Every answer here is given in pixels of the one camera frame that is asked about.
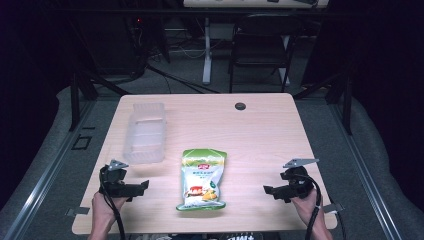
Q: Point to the clear plastic container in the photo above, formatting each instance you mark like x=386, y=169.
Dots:
x=145, y=133

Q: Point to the white desk with white leg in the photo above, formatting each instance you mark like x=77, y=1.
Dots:
x=207, y=50

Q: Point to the person's right hand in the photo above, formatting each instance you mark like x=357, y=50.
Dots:
x=306, y=206

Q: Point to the green and white snack bag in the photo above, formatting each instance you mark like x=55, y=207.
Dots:
x=202, y=180

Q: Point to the round grey table grommet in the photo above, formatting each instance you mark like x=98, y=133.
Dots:
x=240, y=106

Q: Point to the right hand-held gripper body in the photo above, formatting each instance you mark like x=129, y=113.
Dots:
x=296, y=185

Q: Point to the aluminium floor rail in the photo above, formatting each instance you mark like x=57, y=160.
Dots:
x=366, y=173
x=43, y=176

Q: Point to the person's left hand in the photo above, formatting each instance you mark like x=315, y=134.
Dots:
x=101, y=208

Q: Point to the grey metal table bracket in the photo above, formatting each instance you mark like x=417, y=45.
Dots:
x=334, y=207
x=78, y=211

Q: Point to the black metal stand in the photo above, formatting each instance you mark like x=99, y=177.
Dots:
x=75, y=100
x=346, y=100

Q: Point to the black folding chair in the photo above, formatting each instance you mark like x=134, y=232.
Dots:
x=260, y=43

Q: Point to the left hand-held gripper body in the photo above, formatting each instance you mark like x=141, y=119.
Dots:
x=115, y=186

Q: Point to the dark computer tower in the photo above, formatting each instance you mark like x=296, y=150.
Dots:
x=113, y=43

